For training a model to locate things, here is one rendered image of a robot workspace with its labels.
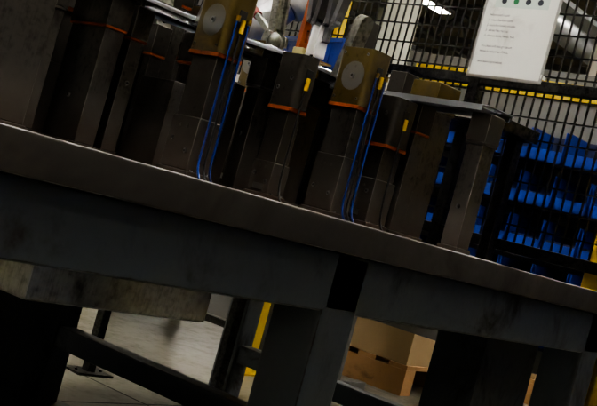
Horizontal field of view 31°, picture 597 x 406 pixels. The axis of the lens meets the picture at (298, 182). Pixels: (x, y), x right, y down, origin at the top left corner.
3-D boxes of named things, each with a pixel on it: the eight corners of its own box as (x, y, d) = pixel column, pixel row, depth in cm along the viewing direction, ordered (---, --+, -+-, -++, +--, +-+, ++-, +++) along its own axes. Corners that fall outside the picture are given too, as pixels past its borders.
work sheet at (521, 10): (539, 84, 260) (573, -39, 261) (465, 75, 276) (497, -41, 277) (544, 86, 261) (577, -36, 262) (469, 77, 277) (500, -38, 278)
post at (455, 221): (455, 252, 216) (492, 113, 217) (435, 248, 219) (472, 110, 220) (469, 257, 219) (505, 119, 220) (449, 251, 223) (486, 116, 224)
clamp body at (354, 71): (338, 223, 209) (385, 49, 210) (296, 211, 218) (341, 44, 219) (359, 228, 214) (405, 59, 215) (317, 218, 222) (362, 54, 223)
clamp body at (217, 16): (192, 183, 187) (246, -12, 188) (152, 171, 195) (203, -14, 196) (220, 190, 192) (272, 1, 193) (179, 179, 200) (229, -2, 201)
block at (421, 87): (399, 238, 240) (441, 81, 241) (372, 231, 245) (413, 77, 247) (420, 243, 245) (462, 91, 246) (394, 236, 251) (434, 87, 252)
